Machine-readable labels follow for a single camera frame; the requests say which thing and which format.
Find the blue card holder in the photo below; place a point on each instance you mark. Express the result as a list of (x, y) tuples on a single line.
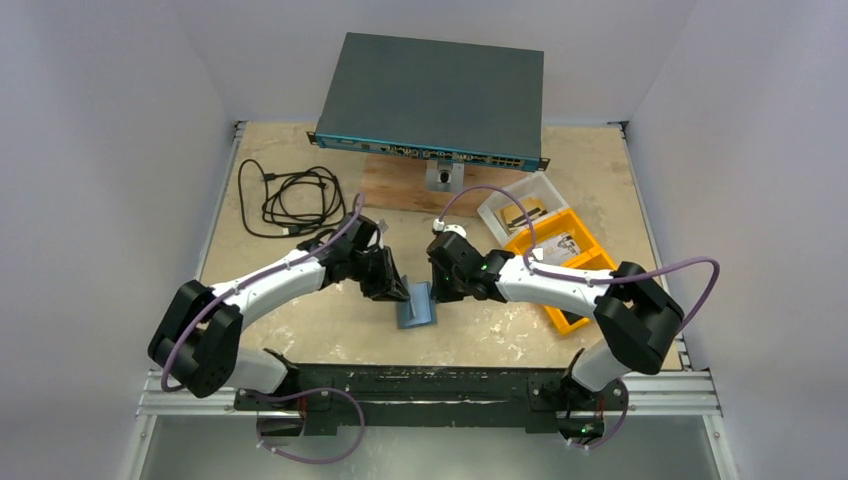
[(419, 310)]

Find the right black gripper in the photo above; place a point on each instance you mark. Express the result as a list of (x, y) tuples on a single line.
[(444, 273)]

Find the gold cards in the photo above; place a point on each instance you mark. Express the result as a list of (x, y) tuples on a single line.
[(512, 216)]

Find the yellow bin middle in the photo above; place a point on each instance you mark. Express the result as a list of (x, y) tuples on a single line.
[(565, 221)]

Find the yellow bin front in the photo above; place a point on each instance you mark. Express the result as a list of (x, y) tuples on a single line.
[(595, 258)]

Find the silver items in bin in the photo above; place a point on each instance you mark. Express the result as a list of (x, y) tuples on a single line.
[(557, 249)]

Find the grey network switch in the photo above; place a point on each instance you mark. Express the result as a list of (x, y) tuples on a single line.
[(435, 100)]

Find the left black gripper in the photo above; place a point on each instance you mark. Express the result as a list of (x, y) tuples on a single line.
[(388, 286)]

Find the yellow bin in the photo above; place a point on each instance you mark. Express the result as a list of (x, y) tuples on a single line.
[(565, 221), (595, 258)]

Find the white plastic bin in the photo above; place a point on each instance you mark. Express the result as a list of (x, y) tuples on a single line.
[(535, 186)]

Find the aluminium frame rail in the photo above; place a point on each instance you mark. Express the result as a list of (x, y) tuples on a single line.
[(670, 393)]

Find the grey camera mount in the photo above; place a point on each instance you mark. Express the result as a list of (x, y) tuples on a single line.
[(444, 176)]

